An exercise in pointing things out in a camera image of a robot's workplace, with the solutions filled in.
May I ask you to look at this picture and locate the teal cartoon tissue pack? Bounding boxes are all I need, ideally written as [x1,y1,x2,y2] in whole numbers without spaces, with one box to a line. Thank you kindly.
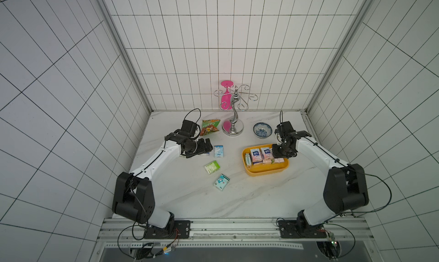
[214,174,230,191]

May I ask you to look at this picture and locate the light blue cartoon tissue pack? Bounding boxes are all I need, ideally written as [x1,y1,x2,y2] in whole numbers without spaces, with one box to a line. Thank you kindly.
[214,145,224,158]

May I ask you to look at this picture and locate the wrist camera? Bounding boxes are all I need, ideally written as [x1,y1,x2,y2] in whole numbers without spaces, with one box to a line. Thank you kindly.
[181,119,201,139]
[275,121,295,140]

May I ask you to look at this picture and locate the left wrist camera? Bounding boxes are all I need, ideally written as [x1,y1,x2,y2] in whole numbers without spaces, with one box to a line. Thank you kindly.
[181,119,201,139]

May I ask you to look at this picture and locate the lime green tissue pack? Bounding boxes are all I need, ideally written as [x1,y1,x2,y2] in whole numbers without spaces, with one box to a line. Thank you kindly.
[204,160,221,174]

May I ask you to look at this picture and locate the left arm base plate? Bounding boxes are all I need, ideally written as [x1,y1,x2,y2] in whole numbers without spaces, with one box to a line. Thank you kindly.
[144,220,192,239]

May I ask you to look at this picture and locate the pink hourglass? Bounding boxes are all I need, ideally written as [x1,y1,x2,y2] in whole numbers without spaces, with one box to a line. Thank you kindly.
[220,80,234,111]

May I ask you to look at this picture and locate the pink blue tissue pack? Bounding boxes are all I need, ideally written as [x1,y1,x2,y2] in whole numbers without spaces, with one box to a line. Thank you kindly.
[261,146,274,164]

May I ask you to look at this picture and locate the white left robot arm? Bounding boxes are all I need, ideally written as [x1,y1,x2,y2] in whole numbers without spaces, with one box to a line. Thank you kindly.
[112,133,213,229]

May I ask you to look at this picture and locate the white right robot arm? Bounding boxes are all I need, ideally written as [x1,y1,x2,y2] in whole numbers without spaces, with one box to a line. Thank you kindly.
[272,129,369,231]

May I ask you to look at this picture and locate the silver metal hook stand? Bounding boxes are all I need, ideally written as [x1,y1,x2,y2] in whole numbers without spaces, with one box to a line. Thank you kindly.
[214,84,258,137]

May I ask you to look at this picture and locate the yellow plastic storage box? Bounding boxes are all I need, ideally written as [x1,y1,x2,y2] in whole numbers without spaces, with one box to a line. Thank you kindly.
[242,144,289,177]

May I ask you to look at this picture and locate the red green snack bag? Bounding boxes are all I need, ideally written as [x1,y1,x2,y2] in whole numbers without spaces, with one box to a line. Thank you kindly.
[200,119,221,136]

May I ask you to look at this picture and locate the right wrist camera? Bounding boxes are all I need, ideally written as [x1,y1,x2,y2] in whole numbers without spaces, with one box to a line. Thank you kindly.
[275,121,295,140]

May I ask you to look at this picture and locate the blue white porcelain bowl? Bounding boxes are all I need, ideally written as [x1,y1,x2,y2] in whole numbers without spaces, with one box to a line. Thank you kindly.
[253,122,273,138]

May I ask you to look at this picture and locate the white blue tissue pack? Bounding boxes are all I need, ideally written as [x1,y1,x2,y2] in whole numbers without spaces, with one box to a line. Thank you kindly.
[250,148,263,165]

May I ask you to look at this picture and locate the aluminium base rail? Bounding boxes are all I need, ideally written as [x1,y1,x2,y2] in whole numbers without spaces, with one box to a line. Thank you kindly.
[97,217,377,254]

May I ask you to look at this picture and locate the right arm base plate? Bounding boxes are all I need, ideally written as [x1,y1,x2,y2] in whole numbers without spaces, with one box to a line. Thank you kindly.
[276,218,327,239]

